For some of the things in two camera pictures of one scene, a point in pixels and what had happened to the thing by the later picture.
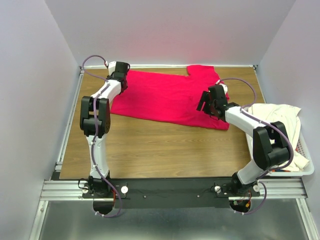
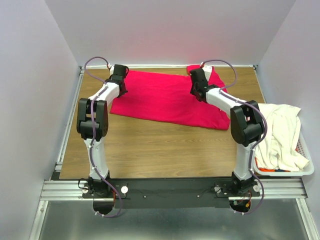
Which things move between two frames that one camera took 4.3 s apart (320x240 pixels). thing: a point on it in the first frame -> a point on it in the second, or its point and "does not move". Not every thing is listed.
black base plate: (197, 192) does not move
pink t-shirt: (171, 96) does not move
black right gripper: (205, 98) -> (191, 92)
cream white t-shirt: (289, 116) does not move
